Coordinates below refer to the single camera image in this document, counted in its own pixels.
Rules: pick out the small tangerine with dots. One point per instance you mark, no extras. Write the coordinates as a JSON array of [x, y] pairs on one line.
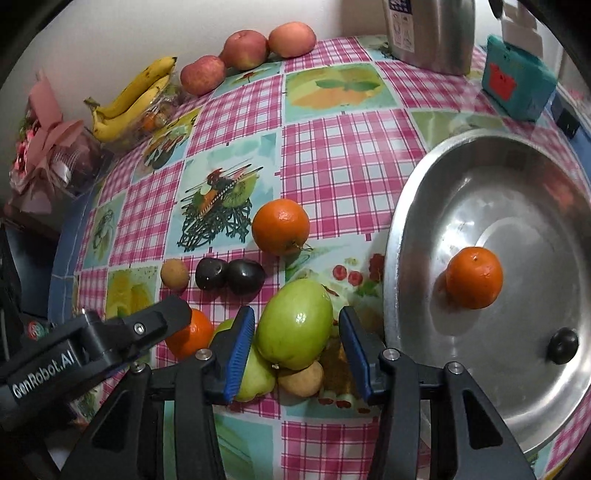
[[150, 122]]

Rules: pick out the teal box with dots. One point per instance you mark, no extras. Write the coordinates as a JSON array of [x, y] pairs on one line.
[[517, 78]]

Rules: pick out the dark plum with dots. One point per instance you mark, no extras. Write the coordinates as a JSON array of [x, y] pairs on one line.
[[563, 346], [210, 273]]

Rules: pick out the round metal basin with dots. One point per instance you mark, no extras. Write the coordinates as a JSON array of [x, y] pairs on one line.
[[508, 207]]

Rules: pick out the dark furniture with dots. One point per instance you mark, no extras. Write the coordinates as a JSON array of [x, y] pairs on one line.
[[23, 267]]

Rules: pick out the large green mango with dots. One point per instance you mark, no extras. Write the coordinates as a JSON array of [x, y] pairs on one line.
[[295, 323]]

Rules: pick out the pink checkered tablecloth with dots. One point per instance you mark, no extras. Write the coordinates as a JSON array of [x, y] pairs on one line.
[[323, 152]]

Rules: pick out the pink wrapped bouquet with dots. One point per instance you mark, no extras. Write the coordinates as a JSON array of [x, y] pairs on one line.
[[51, 138]]

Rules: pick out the tan longan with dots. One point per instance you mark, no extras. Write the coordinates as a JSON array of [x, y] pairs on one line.
[[302, 379], [174, 274]]

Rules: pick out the black power adapter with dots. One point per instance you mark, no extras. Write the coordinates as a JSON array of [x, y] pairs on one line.
[[565, 117]]

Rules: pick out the dark plum in bowl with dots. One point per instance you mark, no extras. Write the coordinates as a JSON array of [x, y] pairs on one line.
[[563, 346]]

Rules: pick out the green apple under mango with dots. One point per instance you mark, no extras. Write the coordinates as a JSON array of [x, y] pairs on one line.
[[256, 381]]

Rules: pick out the clear plastic container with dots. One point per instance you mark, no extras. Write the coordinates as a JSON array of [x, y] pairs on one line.
[[173, 108]]

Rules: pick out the blue checked cloth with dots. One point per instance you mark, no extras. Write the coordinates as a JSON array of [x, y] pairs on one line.
[[64, 258]]

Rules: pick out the steel thermos jug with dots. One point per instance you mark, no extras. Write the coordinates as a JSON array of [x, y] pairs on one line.
[[438, 37]]

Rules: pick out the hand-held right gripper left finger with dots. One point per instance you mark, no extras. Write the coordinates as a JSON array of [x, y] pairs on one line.
[[240, 355]]

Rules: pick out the orange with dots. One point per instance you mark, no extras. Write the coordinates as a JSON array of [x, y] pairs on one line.
[[474, 277], [191, 339], [280, 227]]

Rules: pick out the red apple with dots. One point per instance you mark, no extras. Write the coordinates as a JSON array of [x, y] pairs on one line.
[[292, 40], [244, 49], [202, 74]]

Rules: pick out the yellow banana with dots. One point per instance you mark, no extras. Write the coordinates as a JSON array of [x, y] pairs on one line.
[[138, 85], [129, 115]]

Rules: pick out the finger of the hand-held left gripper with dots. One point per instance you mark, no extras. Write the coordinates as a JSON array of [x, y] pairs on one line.
[[152, 323]]

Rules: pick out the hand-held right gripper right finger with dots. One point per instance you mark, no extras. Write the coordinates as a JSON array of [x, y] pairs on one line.
[[355, 355]]

